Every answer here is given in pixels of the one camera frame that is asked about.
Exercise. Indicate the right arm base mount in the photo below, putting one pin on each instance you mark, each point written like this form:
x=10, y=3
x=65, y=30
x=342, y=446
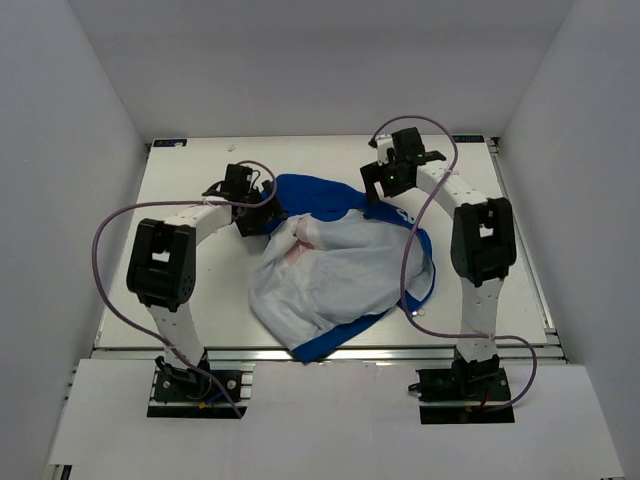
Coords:
x=466, y=393

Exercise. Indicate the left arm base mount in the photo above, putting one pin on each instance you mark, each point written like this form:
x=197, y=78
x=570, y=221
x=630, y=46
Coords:
x=178, y=393

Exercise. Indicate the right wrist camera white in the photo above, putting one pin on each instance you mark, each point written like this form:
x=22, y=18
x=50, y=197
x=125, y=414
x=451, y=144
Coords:
x=385, y=150

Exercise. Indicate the left blue table label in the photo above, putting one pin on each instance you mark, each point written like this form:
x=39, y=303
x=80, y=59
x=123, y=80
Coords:
x=169, y=143

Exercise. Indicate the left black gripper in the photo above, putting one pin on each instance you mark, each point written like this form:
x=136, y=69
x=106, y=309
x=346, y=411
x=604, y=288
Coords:
x=268, y=212

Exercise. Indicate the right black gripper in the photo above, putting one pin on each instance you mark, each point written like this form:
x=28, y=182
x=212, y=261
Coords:
x=374, y=173

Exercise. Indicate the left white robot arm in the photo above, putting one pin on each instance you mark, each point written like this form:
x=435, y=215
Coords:
x=162, y=267

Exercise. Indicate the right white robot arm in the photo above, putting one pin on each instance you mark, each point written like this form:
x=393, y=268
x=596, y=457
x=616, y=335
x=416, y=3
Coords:
x=482, y=248

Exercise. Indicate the blue white red jacket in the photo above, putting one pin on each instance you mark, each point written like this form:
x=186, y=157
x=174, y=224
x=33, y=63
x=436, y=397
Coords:
x=335, y=266

